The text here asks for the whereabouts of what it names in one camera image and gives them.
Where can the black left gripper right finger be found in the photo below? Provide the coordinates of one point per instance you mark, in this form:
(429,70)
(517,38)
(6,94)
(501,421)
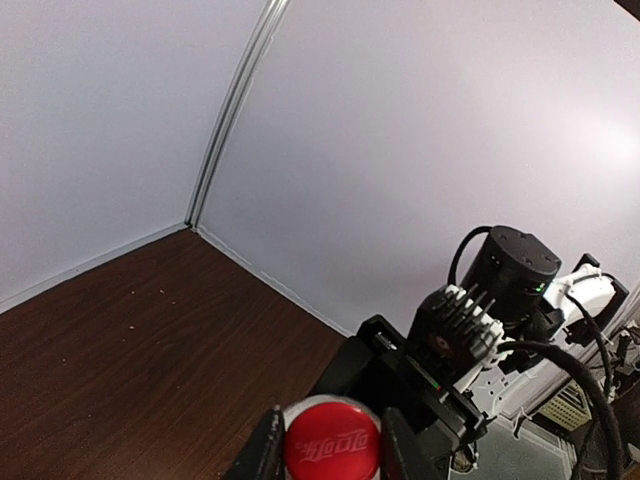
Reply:
(401,457)

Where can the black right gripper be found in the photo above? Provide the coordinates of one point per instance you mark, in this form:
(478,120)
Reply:
(374,369)

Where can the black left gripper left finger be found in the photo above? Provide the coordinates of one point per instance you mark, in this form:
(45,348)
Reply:
(261,457)

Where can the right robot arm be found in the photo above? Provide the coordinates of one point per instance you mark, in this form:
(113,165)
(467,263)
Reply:
(501,317)

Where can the red bottle cap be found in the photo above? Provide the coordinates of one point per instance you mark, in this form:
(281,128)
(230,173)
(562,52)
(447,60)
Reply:
(331,442)

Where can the left rear aluminium post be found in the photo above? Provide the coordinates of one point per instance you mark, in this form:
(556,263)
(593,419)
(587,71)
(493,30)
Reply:
(256,47)

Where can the clear bottle red label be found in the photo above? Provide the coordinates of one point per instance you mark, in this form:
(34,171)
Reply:
(330,400)

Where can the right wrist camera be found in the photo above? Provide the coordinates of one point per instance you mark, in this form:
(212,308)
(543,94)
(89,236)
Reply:
(454,338)

